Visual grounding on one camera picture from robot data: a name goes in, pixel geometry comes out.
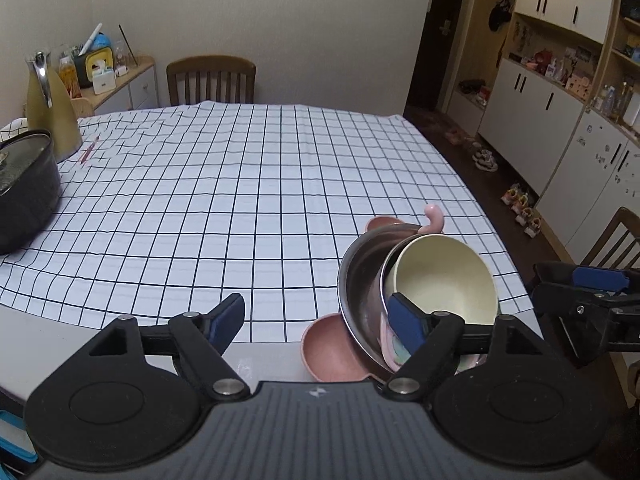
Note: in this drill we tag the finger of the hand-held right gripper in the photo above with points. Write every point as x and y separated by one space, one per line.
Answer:
600 278
555 296

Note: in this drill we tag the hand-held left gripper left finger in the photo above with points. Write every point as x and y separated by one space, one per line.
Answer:
227 319

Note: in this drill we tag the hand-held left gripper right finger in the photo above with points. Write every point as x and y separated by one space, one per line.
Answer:
407 324

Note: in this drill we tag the stainless steel bowl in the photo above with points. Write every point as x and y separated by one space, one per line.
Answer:
360 290

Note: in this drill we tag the pink bear-shaped divided plate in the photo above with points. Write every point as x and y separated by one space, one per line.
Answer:
327 350

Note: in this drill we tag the pink pot with steel insert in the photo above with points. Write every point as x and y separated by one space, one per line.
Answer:
434 217

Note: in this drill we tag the dark wooden chair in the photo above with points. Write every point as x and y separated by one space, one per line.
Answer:
612 240

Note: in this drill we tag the orange child shoe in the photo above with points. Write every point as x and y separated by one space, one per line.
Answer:
525 215
511 194
522 201
534 226

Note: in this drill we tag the white checkered tablecloth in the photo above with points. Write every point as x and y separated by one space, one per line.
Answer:
225 210

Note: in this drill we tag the white and dark sneaker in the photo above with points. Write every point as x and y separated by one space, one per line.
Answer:
486 162
479 150

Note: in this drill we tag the white lower cabinet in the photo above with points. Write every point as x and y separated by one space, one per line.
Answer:
540 125

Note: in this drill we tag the beige slipper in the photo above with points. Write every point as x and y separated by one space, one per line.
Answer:
455 136

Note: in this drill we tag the red pen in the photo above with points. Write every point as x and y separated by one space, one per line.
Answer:
90 150

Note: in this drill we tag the wooden open shelving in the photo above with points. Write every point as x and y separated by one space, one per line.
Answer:
627 60

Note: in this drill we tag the red toy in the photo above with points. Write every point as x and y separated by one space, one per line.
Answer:
542 57

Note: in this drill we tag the black pot with glass lid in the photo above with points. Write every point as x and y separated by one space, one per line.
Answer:
25 195

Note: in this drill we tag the wooden chair with slatted back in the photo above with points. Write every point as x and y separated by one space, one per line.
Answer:
210 80

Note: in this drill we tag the blue rimmed container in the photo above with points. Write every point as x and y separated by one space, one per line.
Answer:
15 442

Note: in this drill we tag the wooden side cabinet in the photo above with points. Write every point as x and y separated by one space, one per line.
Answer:
135 85

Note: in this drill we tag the white tissue box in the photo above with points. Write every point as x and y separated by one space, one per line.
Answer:
105 84

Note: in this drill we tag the black hanging bag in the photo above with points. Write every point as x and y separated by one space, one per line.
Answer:
500 14

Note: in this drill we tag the dark door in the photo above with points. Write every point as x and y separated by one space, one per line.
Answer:
440 35

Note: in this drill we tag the yellow and dark box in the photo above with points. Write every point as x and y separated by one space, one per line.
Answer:
90 67

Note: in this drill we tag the blue round gadget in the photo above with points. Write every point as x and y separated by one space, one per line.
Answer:
101 41

